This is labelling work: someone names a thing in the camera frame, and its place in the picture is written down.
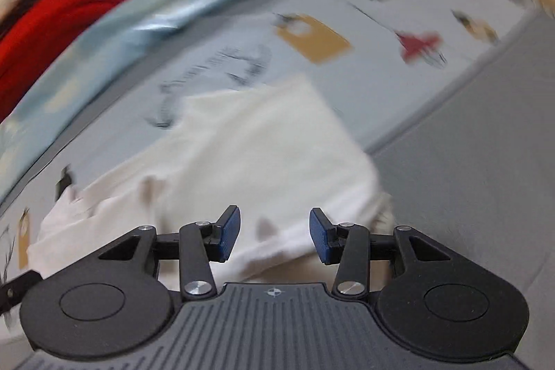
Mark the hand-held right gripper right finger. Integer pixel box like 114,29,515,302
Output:
309,207,456,303

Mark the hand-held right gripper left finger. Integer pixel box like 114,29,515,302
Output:
97,204,242,301

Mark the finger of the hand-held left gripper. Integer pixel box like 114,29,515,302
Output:
0,271,43,312

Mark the white shirt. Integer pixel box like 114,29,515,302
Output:
27,73,395,293

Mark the deer print grey bedsheet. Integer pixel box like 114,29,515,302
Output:
0,0,555,336

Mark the light blue patterned sheet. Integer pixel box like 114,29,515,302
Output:
0,0,408,201

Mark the red folded quilt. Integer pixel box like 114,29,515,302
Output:
0,0,131,123

